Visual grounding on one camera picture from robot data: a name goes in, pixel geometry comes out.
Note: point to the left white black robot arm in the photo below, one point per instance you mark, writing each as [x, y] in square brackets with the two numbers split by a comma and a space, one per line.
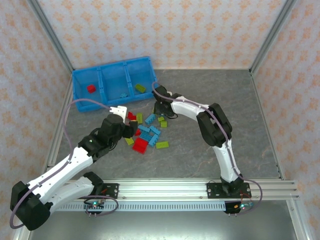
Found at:
[62, 170]

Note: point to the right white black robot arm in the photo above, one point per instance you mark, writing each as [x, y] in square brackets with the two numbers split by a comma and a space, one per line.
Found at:
[187, 110]

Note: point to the small red lego brick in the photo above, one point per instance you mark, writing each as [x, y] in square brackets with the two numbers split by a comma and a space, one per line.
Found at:
[137, 132]

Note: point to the long green lego brick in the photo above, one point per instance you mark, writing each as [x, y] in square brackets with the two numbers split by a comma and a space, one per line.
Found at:
[140, 88]
[162, 145]
[129, 141]

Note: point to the large red lego brick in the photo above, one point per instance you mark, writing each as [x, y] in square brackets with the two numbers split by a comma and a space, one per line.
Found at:
[141, 142]
[138, 150]

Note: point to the blue lego brick hollow side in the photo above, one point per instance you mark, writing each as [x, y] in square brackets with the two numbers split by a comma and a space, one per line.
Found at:
[146, 136]

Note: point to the small blue lego brick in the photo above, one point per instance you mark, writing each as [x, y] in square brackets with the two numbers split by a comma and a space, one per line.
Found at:
[123, 95]

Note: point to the blue three-compartment plastic bin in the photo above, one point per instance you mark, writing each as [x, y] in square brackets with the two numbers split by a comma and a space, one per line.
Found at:
[112, 75]

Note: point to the thin aluminium table rail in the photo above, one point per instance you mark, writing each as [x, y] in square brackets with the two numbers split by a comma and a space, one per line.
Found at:
[200, 68]

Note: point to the aluminium table side rail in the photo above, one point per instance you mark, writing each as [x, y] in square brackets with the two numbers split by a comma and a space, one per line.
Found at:
[268, 125]
[57, 130]

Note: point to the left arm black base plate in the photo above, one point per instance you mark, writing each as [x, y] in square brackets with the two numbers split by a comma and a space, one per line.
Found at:
[112, 190]

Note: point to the horizontal aluminium base rail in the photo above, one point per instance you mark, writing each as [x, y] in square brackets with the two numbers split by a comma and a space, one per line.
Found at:
[162, 187]

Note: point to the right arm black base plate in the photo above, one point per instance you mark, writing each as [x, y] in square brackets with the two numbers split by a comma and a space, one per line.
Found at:
[213, 190]

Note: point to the aluminium frame post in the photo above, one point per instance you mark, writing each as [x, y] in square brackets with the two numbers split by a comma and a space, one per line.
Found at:
[272, 37]
[52, 35]

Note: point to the black board bracket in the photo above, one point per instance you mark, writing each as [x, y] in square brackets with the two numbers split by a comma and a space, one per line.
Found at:
[228, 207]

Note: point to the aluminium rail with screws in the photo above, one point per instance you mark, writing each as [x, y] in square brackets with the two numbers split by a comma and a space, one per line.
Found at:
[297, 220]

